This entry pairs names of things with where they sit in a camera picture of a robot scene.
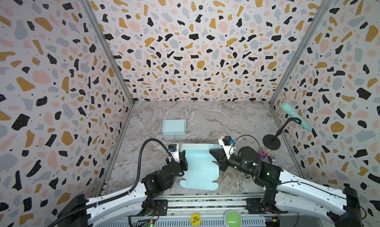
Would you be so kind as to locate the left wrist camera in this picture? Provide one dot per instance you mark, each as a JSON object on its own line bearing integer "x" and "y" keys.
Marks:
{"x": 174, "y": 151}

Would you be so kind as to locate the yellow round sticker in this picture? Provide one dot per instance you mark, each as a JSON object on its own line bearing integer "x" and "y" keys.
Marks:
{"x": 195, "y": 219}

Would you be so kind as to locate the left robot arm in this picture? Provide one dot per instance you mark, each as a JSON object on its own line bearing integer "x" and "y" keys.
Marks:
{"x": 97, "y": 211}

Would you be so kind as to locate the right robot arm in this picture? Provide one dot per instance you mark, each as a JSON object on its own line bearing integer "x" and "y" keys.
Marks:
{"x": 286, "y": 192}

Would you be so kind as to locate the colourful small card box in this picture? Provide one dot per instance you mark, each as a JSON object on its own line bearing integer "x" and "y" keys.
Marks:
{"x": 263, "y": 154}

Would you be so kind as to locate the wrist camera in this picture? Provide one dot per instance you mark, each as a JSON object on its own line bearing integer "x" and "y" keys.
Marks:
{"x": 228, "y": 144}
{"x": 174, "y": 151}

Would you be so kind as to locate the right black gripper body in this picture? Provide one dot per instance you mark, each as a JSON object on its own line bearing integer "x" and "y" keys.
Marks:
{"x": 222, "y": 159}

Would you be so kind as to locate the mint green microphone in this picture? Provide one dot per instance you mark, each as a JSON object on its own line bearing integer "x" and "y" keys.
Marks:
{"x": 288, "y": 109}

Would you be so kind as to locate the green round button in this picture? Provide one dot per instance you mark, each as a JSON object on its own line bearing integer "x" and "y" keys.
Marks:
{"x": 232, "y": 219}

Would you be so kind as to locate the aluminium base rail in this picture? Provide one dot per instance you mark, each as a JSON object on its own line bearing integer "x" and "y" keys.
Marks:
{"x": 176, "y": 211}

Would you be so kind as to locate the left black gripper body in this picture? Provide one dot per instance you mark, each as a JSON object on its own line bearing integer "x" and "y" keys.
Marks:
{"x": 181, "y": 163}

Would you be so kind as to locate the mint paper box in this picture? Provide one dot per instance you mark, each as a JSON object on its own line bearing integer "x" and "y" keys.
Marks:
{"x": 174, "y": 127}

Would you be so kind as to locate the small black white figurine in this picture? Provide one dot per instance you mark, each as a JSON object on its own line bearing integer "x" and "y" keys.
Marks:
{"x": 272, "y": 160}

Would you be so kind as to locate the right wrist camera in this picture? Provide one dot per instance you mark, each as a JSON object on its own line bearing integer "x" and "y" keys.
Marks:
{"x": 228, "y": 144}

